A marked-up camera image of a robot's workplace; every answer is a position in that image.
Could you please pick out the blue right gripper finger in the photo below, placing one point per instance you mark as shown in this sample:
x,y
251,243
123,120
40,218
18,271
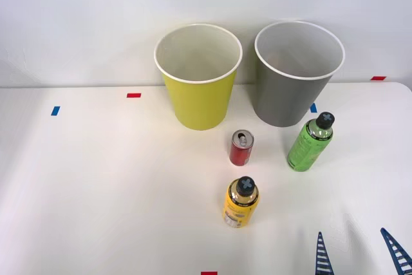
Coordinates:
x,y
323,260
400,257

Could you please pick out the yellow plastic bottle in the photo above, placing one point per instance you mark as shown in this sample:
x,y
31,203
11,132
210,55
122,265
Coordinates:
x,y
239,207

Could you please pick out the green plastic bottle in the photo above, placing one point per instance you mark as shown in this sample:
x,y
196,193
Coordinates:
x,y
304,151

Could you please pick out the red drink can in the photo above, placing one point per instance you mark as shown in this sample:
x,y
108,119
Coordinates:
x,y
240,154

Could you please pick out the grey plastic waste bin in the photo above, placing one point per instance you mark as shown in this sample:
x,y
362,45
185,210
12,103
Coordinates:
x,y
286,98

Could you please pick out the yellow-green plastic waste bin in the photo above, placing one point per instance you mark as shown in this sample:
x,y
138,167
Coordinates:
x,y
199,101

